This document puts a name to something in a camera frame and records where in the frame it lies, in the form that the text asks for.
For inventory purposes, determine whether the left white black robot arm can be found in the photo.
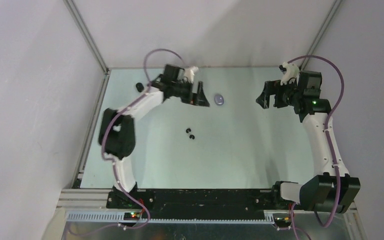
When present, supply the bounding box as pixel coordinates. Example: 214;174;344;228
98;64;210;208

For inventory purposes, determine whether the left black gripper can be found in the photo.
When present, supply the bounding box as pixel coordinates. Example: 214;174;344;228
170;79;209;107

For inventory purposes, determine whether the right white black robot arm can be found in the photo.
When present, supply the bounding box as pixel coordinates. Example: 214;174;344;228
255;71;361;214

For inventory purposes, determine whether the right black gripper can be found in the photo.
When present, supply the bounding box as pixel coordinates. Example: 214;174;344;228
256;77;303;109

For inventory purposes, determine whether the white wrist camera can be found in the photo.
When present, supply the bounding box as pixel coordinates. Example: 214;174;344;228
182;66;199;84
279;62;300;86

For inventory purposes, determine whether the aluminium frame rail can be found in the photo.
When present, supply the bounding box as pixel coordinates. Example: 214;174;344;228
56;188;359;223

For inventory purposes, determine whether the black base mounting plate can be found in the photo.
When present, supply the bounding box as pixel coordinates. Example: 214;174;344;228
106;188;292;221

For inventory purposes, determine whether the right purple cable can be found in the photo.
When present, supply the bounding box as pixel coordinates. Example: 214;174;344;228
286;55;346;240

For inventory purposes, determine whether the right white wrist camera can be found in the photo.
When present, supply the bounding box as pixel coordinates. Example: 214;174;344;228
279;62;300;86

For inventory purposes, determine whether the black oval case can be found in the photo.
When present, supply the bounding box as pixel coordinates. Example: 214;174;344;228
135;82;145;93

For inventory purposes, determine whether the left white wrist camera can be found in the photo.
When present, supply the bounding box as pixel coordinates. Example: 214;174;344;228
182;66;199;84

